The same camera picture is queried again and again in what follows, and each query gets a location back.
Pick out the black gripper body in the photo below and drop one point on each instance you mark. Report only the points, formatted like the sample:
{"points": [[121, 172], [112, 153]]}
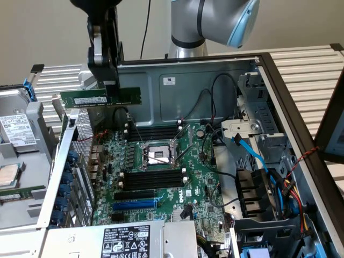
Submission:
{"points": [[94, 4]]}

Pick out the green RAM stick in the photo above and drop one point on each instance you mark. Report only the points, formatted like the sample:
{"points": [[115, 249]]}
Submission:
{"points": [[18, 194], [80, 99]]}

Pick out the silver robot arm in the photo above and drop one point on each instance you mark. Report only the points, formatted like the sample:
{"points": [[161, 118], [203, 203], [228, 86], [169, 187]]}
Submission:
{"points": [[188, 21]]}

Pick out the RAM slot white latches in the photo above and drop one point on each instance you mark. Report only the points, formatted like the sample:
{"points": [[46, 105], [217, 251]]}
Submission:
{"points": [[153, 127], [153, 134], [153, 174], [153, 182]]}

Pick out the black box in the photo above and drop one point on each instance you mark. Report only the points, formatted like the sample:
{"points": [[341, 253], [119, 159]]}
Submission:
{"points": [[121, 53]]}

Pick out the thin metal locking lever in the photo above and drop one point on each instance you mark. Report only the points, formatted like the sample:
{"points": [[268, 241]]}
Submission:
{"points": [[135, 129], [158, 160]]}

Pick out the black slat end cap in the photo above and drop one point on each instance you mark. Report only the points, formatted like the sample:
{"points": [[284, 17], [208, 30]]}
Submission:
{"points": [[37, 68], [337, 47]]}

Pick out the white case label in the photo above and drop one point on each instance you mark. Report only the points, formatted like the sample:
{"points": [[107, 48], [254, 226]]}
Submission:
{"points": [[169, 81]]}

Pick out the open metal PC case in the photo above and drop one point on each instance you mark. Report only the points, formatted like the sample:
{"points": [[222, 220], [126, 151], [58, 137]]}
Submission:
{"points": [[188, 102]]}

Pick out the blue card retention clip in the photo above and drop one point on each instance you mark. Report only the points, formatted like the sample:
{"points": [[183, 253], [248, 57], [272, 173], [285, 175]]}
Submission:
{"points": [[61, 203], [64, 190], [72, 157], [57, 216], [67, 178]]}

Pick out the CPU socket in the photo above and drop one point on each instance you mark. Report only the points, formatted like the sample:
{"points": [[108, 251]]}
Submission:
{"points": [[156, 155]]}

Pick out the silver hard disk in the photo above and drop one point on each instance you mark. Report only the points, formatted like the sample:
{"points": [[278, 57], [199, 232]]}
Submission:
{"points": [[14, 127]]}

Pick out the coin battery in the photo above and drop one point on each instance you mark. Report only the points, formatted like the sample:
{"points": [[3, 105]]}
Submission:
{"points": [[200, 133]]}

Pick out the grey parts rack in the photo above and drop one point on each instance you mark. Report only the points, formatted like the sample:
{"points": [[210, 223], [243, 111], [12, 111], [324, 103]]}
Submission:
{"points": [[35, 166]]}

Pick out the long black expansion slot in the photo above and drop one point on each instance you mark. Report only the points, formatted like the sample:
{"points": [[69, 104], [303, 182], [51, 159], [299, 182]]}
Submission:
{"points": [[134, 195]]}

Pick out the green motherboard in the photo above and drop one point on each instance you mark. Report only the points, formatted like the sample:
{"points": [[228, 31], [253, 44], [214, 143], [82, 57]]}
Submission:
{"points": [[196, 172]]}

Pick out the blue expansion slot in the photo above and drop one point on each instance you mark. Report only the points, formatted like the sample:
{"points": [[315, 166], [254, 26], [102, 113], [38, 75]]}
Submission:
{"points": [[134, 205]]}

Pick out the silver CPU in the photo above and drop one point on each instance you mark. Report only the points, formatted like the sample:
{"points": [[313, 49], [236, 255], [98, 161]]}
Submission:
{"points": [[8, 175]]}

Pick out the short black expansion slot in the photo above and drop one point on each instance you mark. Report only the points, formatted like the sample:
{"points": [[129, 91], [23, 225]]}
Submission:
{"points": [[117, 217]]}

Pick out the metal disk bay cage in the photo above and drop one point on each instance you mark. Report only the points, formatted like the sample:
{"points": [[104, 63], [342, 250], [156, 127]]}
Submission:
{"points": [[258, 113]]}

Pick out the grey power supply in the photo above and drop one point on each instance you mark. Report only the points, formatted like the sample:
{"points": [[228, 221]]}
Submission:
{"points": [[80, 239]]}

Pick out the black plastic fan shroud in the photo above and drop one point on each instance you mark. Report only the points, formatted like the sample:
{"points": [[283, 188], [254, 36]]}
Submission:
{"points": [[252, 188]]}

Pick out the dark metal disk bay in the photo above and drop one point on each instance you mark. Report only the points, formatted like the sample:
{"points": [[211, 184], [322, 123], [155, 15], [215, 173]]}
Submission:
{"points": [[268, 233]]}

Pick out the black framed monitor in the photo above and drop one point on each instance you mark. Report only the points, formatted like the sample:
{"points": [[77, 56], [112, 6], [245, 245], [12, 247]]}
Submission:
{"points": [[330, 129]]}

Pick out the blue plastic disk carrier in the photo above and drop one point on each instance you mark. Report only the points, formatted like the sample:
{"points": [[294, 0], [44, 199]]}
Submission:
{"points": [[255, 253]]}

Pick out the graphics card with bracket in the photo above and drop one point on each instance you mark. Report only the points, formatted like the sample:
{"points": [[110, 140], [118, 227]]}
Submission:
{"points": [[56, 103]]}

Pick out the blue plastic disk rail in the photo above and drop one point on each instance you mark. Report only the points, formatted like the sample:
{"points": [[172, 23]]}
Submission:
{"points": [[30, 90]]}

